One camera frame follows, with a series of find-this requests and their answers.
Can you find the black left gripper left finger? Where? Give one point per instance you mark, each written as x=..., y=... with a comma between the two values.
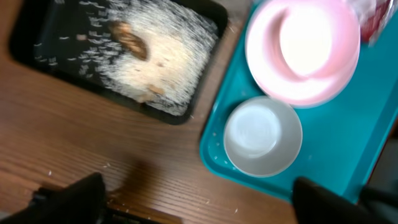
x=81, y=202

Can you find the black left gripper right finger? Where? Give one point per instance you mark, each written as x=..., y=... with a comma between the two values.
x=313, y=203

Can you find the grey bowl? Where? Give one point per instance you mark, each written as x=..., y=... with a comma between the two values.
x=262, y=136

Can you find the rice and food waste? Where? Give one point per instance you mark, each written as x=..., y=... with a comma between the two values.
x=153, y=52

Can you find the teal serving tray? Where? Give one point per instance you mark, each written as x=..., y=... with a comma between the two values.
x=342, y=139

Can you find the pink plate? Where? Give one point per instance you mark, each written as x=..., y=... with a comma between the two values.
x=296, y=92

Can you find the pink bowl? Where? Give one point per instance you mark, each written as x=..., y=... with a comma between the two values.
x=313, y=39

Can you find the black plastic tray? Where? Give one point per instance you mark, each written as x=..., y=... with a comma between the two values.
x=33, y=17

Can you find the red foil snack wrapper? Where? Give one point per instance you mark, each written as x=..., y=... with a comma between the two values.
x=373, y=17

